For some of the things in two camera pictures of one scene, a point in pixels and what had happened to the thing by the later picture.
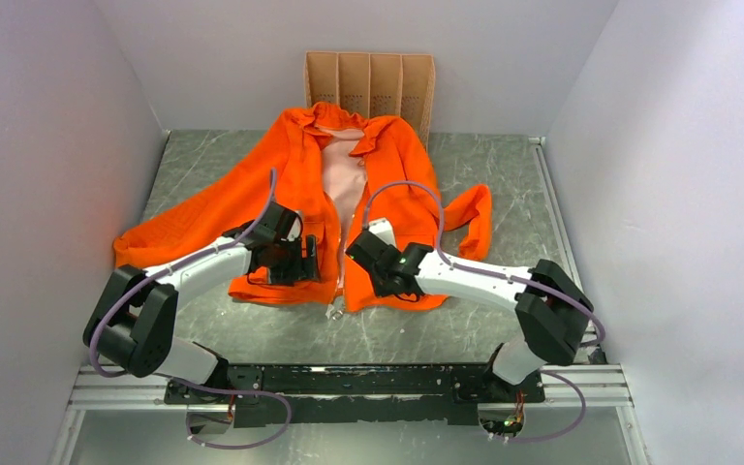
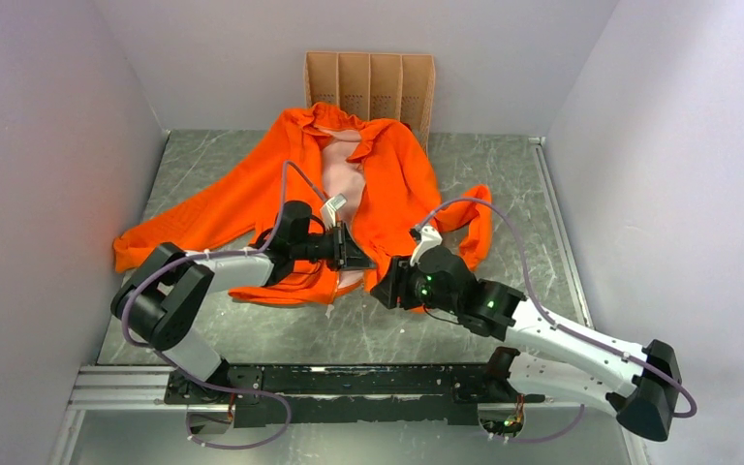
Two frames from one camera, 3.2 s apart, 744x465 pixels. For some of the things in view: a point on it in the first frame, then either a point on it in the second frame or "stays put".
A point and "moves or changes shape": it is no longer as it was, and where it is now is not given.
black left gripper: [305, 268] to [346, 253]
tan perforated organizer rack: [372, 84] stays put
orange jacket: [337, 165] moves or changes shape
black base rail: [355, 394] stays put
